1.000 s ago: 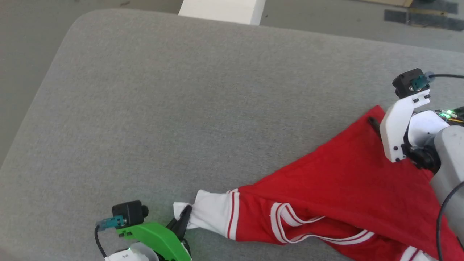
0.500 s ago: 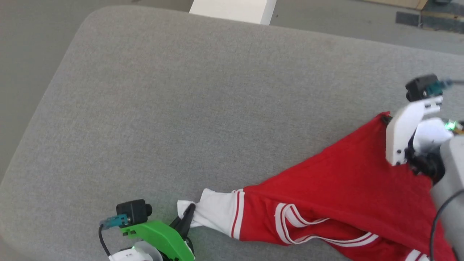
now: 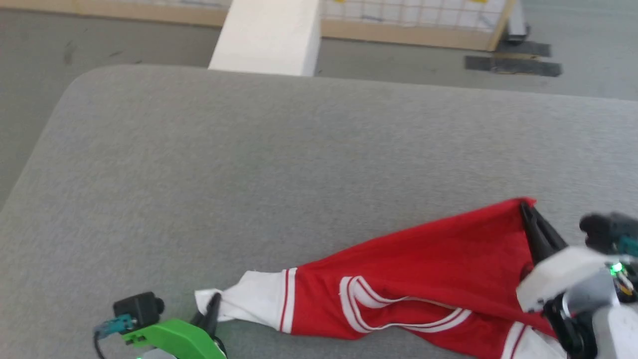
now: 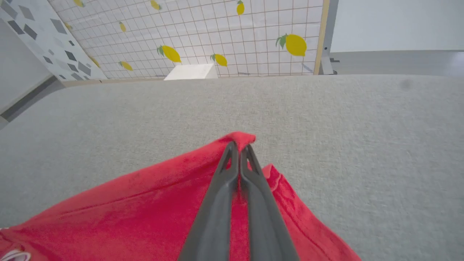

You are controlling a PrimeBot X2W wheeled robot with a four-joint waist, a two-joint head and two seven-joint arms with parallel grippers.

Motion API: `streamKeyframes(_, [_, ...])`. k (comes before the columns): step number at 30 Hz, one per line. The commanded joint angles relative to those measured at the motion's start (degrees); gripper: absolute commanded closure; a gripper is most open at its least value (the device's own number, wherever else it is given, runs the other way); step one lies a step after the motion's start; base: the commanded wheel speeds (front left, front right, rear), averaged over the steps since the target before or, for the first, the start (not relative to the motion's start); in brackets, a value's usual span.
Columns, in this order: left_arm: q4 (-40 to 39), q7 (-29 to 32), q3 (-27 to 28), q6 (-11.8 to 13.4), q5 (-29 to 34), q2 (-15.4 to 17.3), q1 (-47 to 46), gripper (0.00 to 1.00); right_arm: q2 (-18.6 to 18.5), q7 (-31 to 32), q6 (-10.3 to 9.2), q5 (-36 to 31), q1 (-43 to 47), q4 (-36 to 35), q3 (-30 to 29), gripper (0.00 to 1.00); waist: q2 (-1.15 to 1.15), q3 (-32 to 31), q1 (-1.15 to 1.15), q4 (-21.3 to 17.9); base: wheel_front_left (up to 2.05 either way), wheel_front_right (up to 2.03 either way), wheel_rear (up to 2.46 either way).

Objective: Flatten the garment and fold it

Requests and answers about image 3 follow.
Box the right gripper black cable teal plug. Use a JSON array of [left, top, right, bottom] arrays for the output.
[[617, 235, 638, 259]]

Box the gripper black cable teal plug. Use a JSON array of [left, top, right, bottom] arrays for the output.
[[617, 235, 638, 259], [93, 314, 137, 359]]

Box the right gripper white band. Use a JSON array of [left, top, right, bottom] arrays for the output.
[[515, 200, 638, 316]]

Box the short black floor tape patch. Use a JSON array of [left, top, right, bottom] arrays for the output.
[[495, 39, 552, 57]]

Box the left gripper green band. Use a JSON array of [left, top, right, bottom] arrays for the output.
[[122, 293, 228, 359]]

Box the grey metal partition foot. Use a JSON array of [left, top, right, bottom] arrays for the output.
[[502, 0, 530, 43]]

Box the white box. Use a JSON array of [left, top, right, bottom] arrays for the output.
[[208, 0, 321, 77]]

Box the red and white jersey shirt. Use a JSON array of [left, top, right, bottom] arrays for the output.
[[194, 197, 570, 359]]

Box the left gripper black cable teal plug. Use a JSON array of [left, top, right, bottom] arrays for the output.
[[93, 314, 137, 359]]

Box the long black floor tape strip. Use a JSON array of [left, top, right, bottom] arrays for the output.
[[465, 55, 563, 78]]

